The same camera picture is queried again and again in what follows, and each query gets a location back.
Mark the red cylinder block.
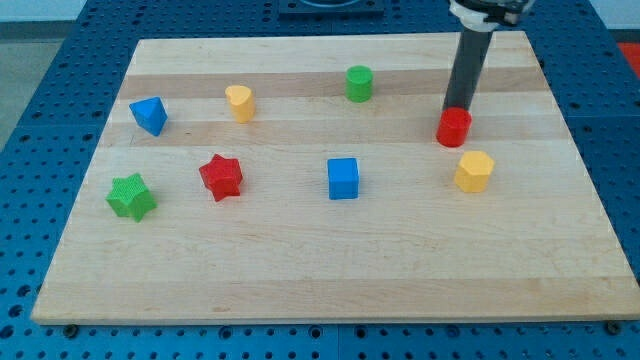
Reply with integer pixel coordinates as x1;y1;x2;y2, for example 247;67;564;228
436;107;472;148

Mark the blue cube block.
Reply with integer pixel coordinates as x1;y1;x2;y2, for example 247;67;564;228
327;158;360;200

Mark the blue triangle block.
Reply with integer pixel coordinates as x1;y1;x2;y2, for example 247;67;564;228
129;97;168;136

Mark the wooden board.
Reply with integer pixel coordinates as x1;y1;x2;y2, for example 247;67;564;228
31;31;639;325

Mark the green star block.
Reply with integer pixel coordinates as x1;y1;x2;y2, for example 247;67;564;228
105;173;157;222

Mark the black pusher rod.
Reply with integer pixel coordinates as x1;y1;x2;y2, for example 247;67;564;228
442;28;493;110

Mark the green cylinder block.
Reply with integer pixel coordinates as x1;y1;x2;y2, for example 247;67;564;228
345;65;373;103

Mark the red star block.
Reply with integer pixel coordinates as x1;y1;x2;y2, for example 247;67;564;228
199;154;243;202

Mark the dark blue base plate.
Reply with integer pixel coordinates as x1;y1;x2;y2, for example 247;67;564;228
277;0;385;16

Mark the yellow hexagon block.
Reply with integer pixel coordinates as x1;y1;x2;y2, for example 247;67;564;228
454;151;495;193

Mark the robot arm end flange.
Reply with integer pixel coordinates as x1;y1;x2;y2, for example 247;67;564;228
449;0;535;32

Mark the yellow heart block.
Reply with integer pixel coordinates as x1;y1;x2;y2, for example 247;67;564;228
225;85;256;124

